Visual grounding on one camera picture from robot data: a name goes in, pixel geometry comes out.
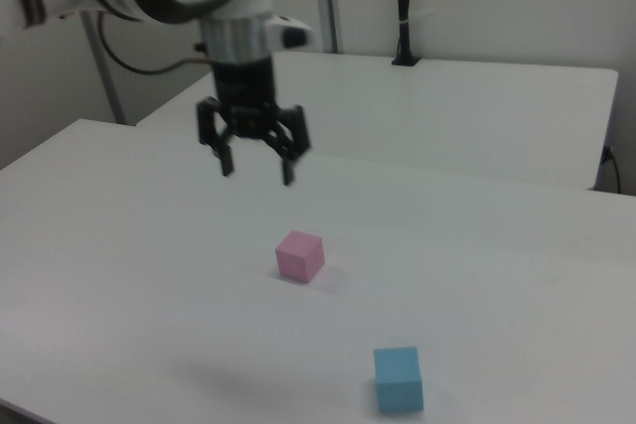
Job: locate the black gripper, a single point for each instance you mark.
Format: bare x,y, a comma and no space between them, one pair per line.
244,89

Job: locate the blue cube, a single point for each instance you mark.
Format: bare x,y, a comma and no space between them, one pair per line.
399,380

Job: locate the pink cube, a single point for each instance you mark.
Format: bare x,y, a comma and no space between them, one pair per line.
299,257

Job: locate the adjoining white table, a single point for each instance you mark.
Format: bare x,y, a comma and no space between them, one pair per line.
447,116

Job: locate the black table clamp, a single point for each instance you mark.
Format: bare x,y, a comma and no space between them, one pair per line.
403,7

